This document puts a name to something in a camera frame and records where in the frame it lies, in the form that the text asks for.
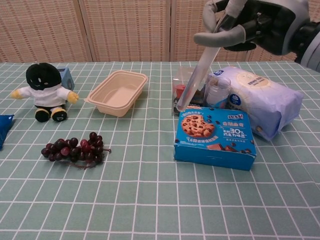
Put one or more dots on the blue cookie snack packet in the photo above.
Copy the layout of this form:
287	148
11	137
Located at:
4	130

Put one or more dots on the clear coffee capsule box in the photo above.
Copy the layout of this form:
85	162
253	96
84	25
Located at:
181	80

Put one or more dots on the pale purple soft bag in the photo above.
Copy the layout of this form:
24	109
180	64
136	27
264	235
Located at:
262	100

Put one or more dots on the black-headed plush doll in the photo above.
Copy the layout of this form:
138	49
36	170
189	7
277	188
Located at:
47	93

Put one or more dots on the clear plastic test tube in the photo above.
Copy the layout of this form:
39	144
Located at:
197	72

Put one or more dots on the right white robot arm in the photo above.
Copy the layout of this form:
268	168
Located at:
311	47

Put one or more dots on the bamboo folding screen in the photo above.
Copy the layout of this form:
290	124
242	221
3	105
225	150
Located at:
125	30

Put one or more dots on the clear jar with blue label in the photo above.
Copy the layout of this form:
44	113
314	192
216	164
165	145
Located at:
217	96

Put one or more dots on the beige food tray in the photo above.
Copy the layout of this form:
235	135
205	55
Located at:
117	92

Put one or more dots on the light blue small carton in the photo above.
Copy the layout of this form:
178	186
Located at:
68	78

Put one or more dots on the green checked tablecloth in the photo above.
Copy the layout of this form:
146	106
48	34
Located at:
150	200

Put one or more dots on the blue chocolate cookie box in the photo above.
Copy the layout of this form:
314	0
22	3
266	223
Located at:
212	137

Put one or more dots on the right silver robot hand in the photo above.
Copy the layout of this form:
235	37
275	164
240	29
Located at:
272	25

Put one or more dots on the dark purple grape bunch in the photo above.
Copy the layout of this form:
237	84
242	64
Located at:
72	150

